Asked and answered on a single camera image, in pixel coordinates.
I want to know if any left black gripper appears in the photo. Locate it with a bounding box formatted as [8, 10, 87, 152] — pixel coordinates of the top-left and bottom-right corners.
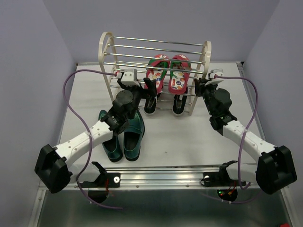
[117, 78, 156, 119]

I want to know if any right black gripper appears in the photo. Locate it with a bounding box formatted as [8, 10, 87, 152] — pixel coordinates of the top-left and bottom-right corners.
[194, 77, 218, 115]

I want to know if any black sneaker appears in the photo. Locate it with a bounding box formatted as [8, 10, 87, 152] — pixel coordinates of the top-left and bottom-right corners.
[172, 95, 187, 116]
[144, 96, 158, 115]

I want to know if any pink kids sandal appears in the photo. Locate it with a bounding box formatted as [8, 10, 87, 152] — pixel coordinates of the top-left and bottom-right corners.
[169, 54, 192, 95]
[146, 54, 170, 95]

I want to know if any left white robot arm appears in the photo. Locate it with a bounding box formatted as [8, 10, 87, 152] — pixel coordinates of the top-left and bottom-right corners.
[34, 75, 157, 193]

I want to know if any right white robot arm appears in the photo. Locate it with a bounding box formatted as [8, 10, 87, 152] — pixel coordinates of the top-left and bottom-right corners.
[194, 74, 297, 194]

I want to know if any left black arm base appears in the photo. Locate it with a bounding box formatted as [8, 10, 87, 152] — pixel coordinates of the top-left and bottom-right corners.
[80, 172, 121, 203]

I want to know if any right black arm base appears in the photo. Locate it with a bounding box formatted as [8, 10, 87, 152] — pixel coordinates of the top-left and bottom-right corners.
[200, 171, 240, 204]

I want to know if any cream and chrome shoe shelf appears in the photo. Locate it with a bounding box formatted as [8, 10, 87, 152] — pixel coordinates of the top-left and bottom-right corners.
[98, 32, 212, 115]

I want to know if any right green loafer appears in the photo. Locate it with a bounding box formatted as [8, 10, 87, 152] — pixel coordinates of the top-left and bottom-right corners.
[123, 111, 145, 161]

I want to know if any green loafer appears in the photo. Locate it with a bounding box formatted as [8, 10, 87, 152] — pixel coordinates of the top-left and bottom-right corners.
[98, 109, 124, 163]
[123, 111, 145, 161]

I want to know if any left green loafer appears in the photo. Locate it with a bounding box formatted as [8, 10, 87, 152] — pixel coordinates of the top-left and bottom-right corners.
[98, 109, 124, 163]

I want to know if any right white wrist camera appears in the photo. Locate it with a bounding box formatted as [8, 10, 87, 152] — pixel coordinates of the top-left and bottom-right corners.
[205, 69, 224, 86]

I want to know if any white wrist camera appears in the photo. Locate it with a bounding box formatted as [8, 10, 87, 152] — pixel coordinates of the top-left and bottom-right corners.
[116, 69, 140, 86]
[205, 69, 224, 86]

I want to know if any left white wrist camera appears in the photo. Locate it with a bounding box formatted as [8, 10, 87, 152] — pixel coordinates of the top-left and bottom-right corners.
[116, 69, 140, 86]

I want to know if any aluminium mounting rail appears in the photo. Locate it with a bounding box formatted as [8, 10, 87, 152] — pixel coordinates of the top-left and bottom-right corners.
[39, 168, 289, 190]

